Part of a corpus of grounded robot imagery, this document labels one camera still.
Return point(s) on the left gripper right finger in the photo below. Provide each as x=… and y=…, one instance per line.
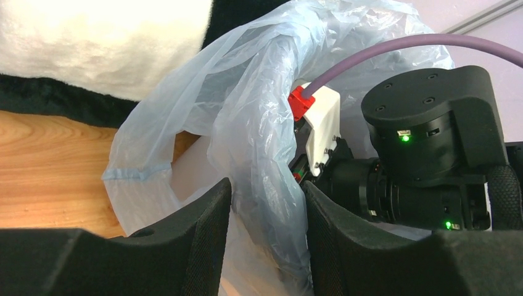
x=350, y=256

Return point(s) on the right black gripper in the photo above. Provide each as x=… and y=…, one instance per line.
x=321, y=173

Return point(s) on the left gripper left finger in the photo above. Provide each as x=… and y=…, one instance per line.
x=181, y=254

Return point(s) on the translucent blue plastic trash bag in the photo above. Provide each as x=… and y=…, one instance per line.
x=225, y=113

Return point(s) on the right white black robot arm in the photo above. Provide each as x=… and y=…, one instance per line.
x=441, y=161

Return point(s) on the black white checkered pillow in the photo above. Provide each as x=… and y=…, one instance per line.
x=93, y=61

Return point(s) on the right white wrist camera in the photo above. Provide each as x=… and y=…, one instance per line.
x=321, y=116

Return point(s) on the right aluminium frame post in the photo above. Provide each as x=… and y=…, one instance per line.
x=488, y=15

